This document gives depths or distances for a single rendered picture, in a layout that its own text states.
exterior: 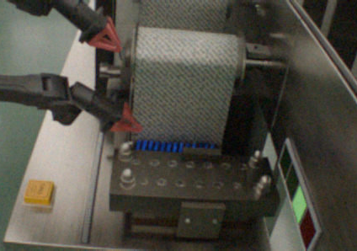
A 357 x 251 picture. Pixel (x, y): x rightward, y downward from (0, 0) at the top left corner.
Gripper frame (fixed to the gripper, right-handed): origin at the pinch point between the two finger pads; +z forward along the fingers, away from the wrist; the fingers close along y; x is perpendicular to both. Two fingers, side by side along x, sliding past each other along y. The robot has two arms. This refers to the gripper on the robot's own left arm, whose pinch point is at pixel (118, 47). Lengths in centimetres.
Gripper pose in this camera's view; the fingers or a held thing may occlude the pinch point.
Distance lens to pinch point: 103.9
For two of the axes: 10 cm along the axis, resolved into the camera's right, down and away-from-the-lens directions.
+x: 7.3, -5.5, -4.0
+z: 6.8, 5.7, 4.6
